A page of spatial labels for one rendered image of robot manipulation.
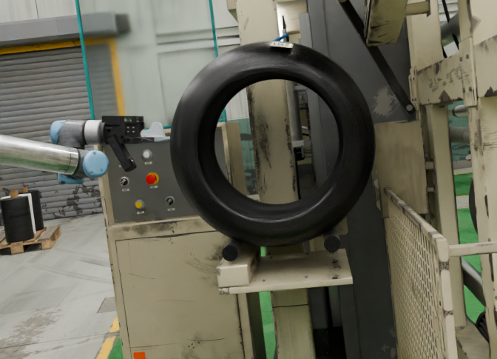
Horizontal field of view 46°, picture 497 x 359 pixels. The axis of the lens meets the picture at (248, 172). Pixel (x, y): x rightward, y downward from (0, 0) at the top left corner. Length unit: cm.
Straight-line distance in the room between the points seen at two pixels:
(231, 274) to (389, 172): 61
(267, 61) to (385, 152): 52
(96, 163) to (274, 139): 60
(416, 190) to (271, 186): 47
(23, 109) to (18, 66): 76
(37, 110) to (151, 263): 876
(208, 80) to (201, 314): 114
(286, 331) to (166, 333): 63
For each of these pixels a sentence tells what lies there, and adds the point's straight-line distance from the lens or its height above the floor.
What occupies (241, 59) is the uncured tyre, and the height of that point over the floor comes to 142.
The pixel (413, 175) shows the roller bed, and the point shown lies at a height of 103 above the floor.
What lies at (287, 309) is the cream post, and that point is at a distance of 202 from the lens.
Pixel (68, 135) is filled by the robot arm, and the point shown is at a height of 128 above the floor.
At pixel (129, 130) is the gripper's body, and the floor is 127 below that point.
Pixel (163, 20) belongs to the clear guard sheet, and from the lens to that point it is 239.
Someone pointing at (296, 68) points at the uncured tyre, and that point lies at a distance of 156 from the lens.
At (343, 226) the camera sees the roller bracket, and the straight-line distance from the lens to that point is 193.
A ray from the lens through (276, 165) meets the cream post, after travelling 193.
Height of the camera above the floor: 124
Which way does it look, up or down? 4 degrees down
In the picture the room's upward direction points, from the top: 7 degrees counter-clockwise
